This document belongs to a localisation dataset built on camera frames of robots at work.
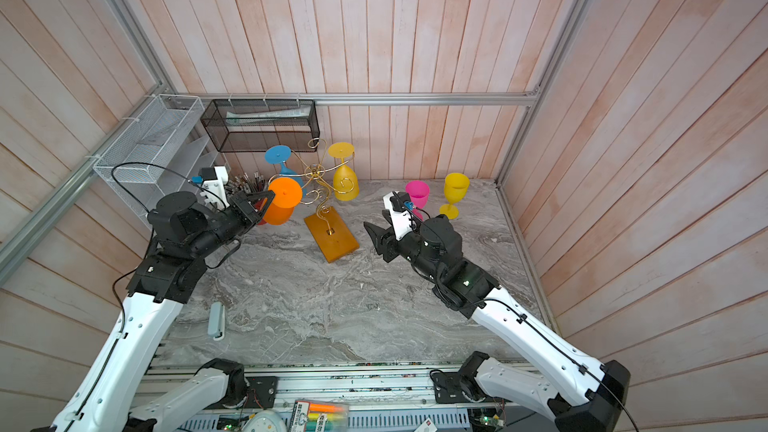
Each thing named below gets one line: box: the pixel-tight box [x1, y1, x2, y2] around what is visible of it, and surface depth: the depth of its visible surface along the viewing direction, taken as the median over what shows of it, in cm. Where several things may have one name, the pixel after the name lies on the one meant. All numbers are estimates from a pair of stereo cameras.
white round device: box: [242, 410, 287, 432], surface depth 69 cm
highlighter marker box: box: [290, 399, 350, 432], surface depth 70 cm
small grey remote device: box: [208, 301, 225, 341], surface depth 83 cm
